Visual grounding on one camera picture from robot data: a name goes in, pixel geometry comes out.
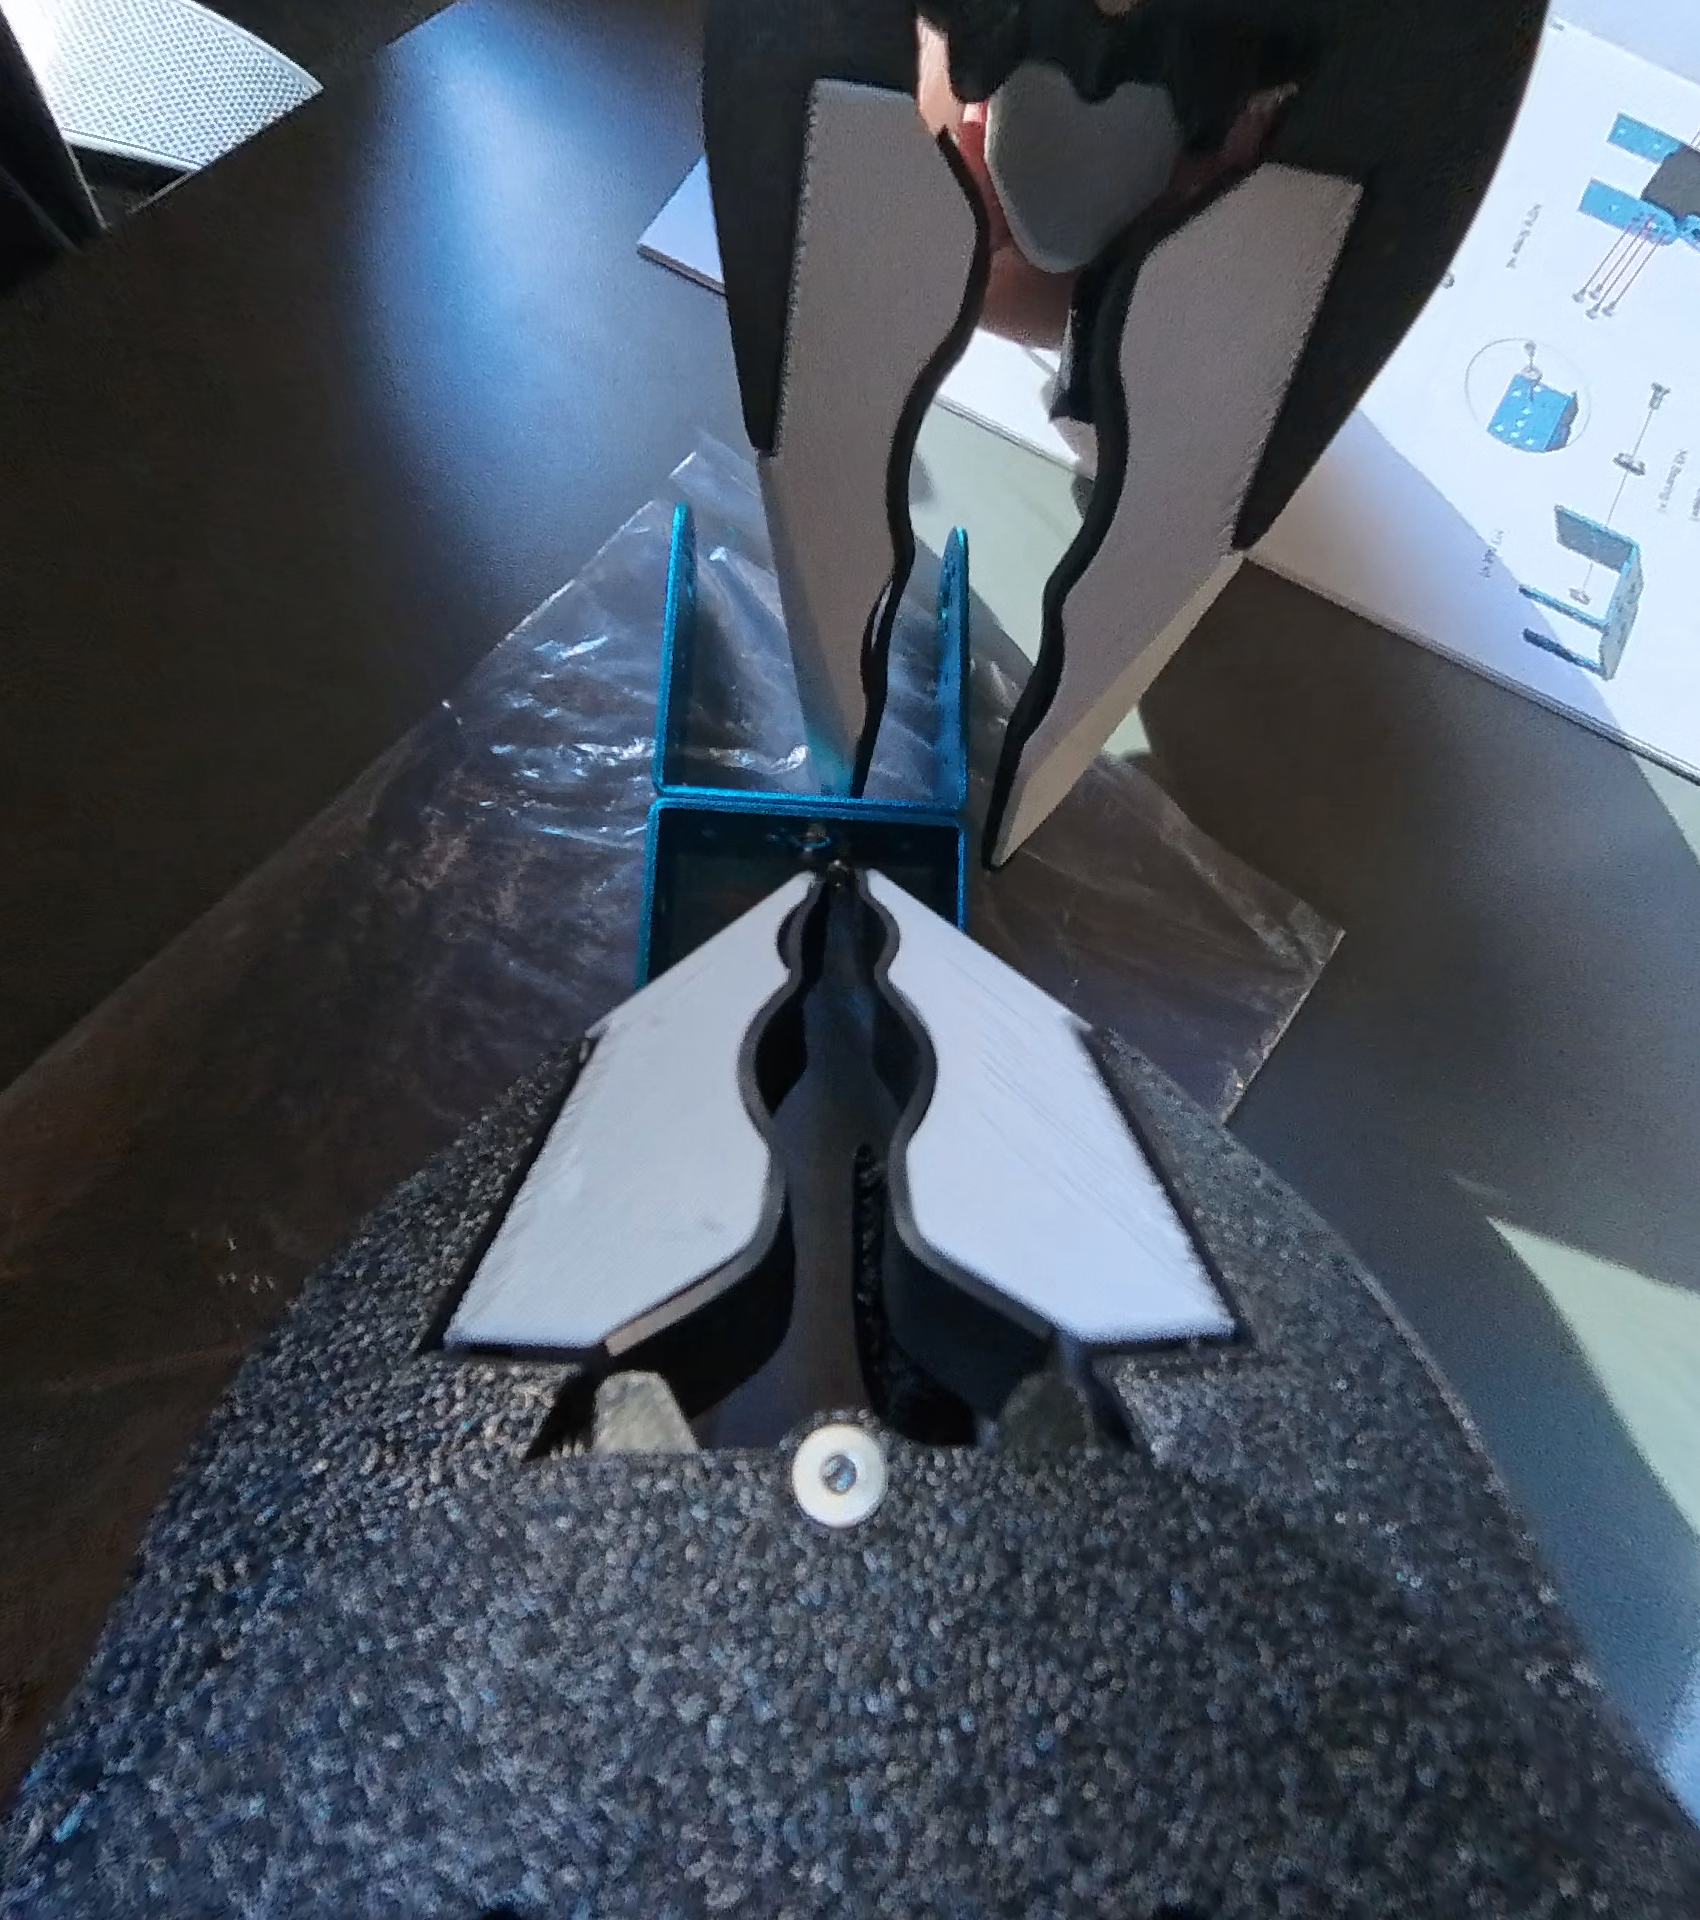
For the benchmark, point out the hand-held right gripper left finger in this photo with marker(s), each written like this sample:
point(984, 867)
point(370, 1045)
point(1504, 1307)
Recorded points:
point(624, 1184)

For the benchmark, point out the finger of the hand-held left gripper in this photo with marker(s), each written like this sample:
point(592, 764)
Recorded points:
point(851, 301)
point(1211, 374)

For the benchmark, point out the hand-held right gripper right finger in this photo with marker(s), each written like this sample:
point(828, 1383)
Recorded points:
point(1061, 1184)

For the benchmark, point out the blue H-shaped metal bracket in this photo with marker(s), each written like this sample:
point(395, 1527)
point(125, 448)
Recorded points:
point(708, 855)

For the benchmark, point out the person's left hand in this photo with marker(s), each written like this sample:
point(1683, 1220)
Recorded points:
point(1023, 308)

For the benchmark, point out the white instruction booklet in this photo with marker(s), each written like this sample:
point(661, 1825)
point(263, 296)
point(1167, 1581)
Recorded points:
point(1540, 301)

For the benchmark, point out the clear plastic bag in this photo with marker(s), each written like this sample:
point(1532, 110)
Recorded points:
point(1164, 931)

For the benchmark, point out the white ribbed object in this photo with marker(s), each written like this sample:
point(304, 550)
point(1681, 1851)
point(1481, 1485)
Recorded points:
point(175, 75)

